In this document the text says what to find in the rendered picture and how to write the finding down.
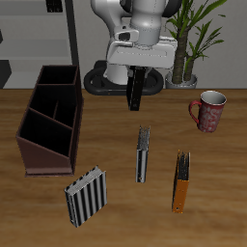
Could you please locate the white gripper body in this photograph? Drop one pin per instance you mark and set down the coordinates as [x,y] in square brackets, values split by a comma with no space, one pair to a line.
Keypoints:
[144,55]

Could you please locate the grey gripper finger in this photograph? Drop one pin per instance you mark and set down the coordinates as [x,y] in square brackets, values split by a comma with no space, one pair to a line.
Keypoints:
[146,72]
[130,71]

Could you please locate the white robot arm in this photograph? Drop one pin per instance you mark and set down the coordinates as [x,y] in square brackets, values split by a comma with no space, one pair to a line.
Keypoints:
[146,22]

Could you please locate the thin black white striped book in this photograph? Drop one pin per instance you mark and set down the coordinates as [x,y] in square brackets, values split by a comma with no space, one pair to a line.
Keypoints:
[142,160]

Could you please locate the dark brown desk caddy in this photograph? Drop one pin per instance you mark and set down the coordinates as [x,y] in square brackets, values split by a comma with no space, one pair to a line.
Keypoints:
[53,128]

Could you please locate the orange book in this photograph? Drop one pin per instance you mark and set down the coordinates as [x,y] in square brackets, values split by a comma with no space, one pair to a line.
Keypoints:
[180,194]

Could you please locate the wide black white striped book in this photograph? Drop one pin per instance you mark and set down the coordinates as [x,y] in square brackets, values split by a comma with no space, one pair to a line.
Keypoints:
[87,197]

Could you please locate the green pot plant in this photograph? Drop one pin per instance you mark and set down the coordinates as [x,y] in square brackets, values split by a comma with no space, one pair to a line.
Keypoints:
[180,48]

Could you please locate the red mug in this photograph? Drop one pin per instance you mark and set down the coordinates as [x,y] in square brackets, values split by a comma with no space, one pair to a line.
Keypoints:
[210,114]

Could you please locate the small black shelf item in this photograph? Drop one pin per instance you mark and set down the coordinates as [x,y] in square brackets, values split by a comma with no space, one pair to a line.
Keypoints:
[54,5]

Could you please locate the black block beside shelf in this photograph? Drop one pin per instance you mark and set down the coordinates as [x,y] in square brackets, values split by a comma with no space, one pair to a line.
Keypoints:
[4,74]

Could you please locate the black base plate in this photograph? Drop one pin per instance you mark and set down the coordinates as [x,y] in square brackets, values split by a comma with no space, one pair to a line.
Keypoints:
[93,84]

